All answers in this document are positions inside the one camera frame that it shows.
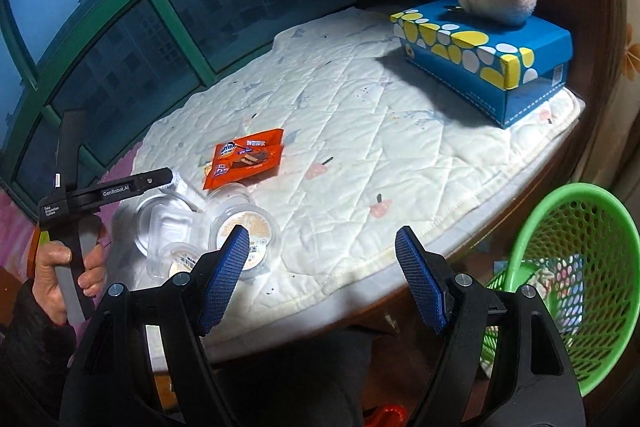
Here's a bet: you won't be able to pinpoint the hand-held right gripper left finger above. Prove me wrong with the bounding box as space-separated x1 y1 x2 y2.
60 224 251 427

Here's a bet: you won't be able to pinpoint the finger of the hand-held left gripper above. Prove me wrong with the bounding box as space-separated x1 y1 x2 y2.
127 168 174 195

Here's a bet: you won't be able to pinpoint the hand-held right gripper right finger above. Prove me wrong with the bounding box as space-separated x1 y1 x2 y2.
395 227 586 427

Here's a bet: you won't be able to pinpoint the labelled pudding cup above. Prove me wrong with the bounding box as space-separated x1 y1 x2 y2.
167 244 203 282
209 204 281 282

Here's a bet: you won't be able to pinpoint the clear plastic cup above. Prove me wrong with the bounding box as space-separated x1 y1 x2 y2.
135 194 201 259

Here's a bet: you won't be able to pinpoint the orange snack wrapper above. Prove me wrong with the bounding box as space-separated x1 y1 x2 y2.
212 128 286 170
202 146 285 192

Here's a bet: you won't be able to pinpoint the clear plastic lid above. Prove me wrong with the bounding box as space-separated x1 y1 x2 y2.
206 183 252 208

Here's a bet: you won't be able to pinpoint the green plastic basket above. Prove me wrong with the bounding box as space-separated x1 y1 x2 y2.
480 183 640 398

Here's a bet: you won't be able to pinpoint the person's left forearm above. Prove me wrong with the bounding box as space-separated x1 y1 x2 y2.
0 279 76 413

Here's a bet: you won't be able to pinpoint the person's left hand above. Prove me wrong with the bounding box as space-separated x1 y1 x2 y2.
32 229 107 325

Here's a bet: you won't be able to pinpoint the clear plastic wrapper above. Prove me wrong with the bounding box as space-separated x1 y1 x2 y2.
149 206 197 258

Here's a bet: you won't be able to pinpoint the pink cloth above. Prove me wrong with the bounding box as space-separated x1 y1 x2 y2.
0 187 43 280

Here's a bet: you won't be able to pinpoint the person's dark trousers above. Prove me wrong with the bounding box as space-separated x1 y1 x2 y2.
210 332 381 427

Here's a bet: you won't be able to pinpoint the colourful packet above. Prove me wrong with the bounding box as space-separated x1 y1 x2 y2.
492 256 586 333

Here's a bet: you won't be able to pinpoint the white quilted mat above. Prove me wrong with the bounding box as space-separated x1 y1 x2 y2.
95 4 586 350

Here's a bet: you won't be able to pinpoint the blue spotted cardboard box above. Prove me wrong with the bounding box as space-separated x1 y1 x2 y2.
390 0 573 130

